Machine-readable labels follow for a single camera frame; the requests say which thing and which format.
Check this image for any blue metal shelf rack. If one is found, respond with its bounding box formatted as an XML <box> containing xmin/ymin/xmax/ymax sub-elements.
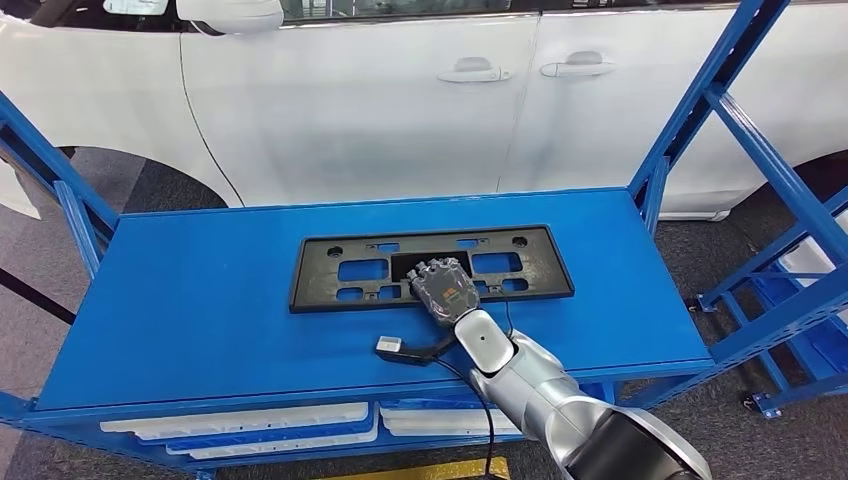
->
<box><xmin>0</xmin><ymin>0</ymin><xmax>848</xmax><ymax>480</ymax></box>

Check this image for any black plastic plate bracket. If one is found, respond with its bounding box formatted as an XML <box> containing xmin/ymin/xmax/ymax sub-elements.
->
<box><xmin>289</xmin><ymin>225</ymin><xmax>576</xmax><ymax>315</ymax></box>

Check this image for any white car door handle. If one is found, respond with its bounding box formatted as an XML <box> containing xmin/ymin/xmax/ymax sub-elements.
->
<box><xmin>437</xmin><ymin>56</ymin><xmax>513</xmax><ymax>85</ymax></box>
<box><xmin>539</xmin><ymin>50</ymin><xmax>617</xmax><ymax>79</ymax></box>

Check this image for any black camera cable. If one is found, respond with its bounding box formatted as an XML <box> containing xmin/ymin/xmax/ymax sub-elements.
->
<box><xmin>433</xmin><ymin>296</ymin><xmax>517</xmax><ymax>480</ymax></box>

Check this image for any large white plastic bin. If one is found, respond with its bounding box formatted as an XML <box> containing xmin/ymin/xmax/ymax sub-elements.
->
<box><xmin>780</xmin><ymin>210</ymin><xmax>848</xmax><ymax>289</ymax></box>

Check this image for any white car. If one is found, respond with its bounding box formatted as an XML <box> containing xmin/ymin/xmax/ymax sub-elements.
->
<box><xmin>0</xmin><ymin>0</ymin><xmax>848</xmax><ymax>222</ymax></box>

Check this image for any white car side mirror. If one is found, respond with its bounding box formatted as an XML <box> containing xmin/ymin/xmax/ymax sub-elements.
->
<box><xmin>175</xmin><ymin>0</ymin><xmax>285</xmax><ymax>36</ymax></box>

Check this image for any white plastic tray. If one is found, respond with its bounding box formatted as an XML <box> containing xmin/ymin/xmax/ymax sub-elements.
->
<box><xmin>380</xmin><ymin>405</ymin><xmax>525</xmax><ymax>439</ymax></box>
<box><xmin>187</xmin><ymin>430</ymin><xmax>379</xmax><ymax>462</ymax></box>
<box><xmin>99</xmin><ymin>402</ymin><xmax>370</xmax><ymax>440</ymax></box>

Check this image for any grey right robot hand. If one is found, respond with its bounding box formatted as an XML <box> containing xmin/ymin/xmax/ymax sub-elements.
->
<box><xmin>405</xmin><ymin>256</ymin><xmax>482</xmax><ymax>329</ymax></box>

